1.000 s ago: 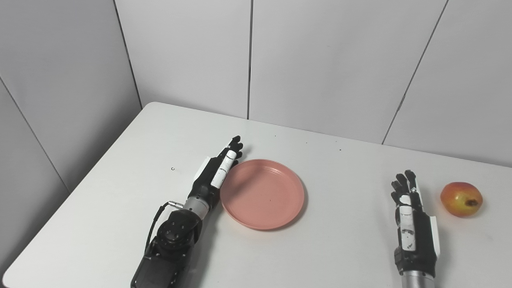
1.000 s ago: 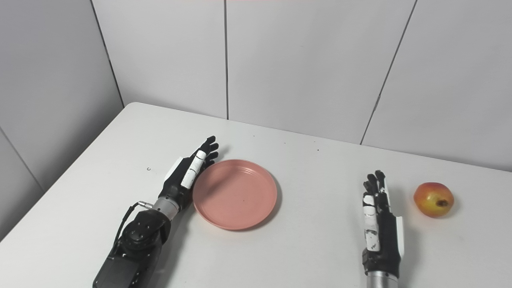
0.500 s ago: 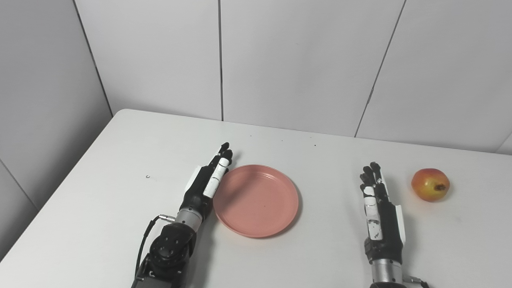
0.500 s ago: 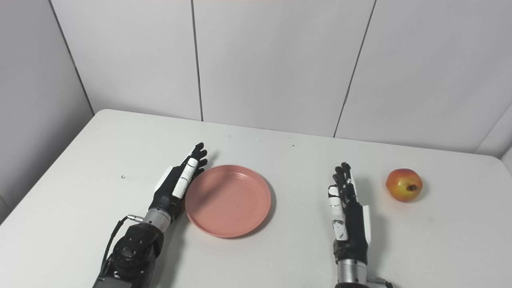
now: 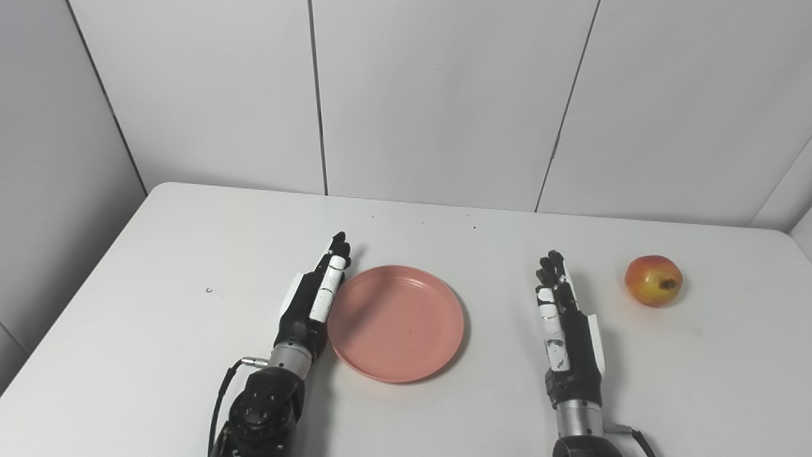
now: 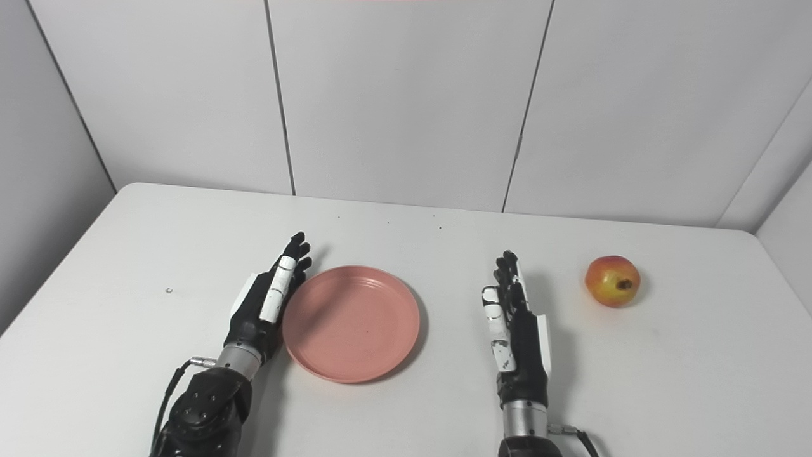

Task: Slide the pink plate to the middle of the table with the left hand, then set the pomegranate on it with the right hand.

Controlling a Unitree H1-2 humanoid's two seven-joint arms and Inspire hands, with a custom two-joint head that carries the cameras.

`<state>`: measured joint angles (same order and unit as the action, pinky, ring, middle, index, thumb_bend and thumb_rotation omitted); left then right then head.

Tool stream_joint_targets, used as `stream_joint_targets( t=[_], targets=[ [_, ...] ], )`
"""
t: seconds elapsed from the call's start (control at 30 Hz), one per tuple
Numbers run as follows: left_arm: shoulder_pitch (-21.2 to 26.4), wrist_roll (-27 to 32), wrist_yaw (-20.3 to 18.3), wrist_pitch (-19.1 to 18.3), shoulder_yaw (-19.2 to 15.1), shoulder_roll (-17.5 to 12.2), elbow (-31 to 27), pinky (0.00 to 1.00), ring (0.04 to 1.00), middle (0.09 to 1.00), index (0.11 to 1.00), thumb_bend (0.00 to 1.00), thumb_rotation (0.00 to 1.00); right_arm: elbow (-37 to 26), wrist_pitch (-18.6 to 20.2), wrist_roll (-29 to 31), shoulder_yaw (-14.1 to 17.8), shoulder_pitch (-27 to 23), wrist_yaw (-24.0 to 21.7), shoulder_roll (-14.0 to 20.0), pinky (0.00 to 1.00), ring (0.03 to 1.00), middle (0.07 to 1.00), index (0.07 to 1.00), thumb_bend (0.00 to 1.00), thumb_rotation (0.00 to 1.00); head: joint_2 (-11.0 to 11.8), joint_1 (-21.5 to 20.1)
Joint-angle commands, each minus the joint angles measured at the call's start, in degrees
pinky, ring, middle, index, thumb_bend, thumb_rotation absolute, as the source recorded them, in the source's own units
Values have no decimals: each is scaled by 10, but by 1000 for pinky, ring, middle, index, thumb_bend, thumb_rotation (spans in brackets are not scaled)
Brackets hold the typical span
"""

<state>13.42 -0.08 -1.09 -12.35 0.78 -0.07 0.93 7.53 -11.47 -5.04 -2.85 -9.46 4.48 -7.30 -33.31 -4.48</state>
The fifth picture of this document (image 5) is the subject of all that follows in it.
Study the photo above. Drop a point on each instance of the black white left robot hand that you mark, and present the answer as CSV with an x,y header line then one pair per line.
x,y
301,324

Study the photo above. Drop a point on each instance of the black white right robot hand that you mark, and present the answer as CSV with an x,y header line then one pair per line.
x,y
580,362

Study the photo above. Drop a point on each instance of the pink round plate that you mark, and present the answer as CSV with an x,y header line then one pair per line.
x,y
396,324

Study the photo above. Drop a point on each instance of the red yellow pomegranate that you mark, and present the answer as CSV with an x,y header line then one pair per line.
x,y
647,279

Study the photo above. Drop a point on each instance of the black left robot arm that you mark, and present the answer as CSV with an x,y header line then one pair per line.
x,y
263,412

